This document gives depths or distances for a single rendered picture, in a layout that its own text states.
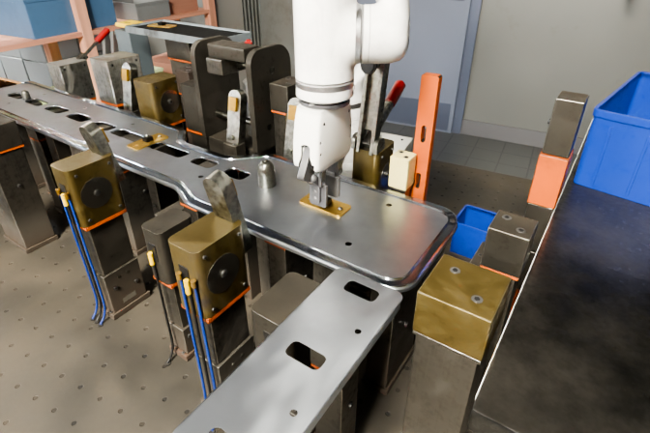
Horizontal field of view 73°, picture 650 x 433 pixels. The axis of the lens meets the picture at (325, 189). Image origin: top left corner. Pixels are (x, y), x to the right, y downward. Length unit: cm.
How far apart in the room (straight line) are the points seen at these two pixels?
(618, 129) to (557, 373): 43
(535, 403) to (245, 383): 27
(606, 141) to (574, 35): 274
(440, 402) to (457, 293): 16
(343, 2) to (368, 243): 33
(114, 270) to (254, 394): 58
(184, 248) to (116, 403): 39
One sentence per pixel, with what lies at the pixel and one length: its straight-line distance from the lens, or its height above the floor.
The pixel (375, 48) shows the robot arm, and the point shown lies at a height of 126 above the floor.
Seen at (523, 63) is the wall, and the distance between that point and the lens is 358.
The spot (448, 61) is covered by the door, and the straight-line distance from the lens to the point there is 361.
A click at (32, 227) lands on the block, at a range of 133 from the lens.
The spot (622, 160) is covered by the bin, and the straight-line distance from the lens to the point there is 82.
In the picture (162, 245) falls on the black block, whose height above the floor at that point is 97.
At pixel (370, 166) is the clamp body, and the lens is 82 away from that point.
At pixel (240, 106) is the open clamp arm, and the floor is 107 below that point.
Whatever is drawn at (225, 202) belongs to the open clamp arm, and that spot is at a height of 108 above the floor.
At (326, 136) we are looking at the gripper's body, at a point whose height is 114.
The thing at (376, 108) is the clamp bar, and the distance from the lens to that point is 79.
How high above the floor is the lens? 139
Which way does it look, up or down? 30 degrees down
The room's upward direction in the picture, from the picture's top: straight up
